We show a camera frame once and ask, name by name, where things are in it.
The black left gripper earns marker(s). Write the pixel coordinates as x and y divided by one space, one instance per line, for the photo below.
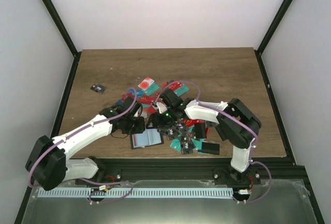
140 129

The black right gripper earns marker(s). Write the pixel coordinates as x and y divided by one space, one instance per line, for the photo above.
158 122

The black leather card holder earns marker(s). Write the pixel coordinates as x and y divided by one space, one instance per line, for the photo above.
150 137

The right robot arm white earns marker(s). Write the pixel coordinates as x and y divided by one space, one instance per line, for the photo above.
232 120

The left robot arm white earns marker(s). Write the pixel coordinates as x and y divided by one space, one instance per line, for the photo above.
51 161

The teal card top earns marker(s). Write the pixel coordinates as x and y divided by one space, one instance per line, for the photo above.
152 88

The teal card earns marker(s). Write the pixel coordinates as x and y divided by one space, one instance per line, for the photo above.
182 90
152 88

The white card red circle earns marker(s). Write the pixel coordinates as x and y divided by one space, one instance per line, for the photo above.
146 83

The teal card right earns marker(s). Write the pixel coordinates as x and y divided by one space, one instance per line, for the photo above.
182 90

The black card blank back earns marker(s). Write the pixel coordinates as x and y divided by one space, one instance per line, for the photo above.
200 131

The black VIP card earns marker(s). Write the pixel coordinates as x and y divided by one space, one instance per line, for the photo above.
98 88

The black box on cards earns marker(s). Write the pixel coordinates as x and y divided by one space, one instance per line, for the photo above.
210 148

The light blue slotted cable duct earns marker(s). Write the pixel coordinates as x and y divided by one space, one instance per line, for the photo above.
208 193

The black front rail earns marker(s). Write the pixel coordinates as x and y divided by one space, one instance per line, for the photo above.
214 169

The black frame post left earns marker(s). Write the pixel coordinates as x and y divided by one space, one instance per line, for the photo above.
60 26

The black frame post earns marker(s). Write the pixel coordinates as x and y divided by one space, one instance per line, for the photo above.
273 26
60 26

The black frame post right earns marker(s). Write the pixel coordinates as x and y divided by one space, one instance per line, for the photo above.
273 26

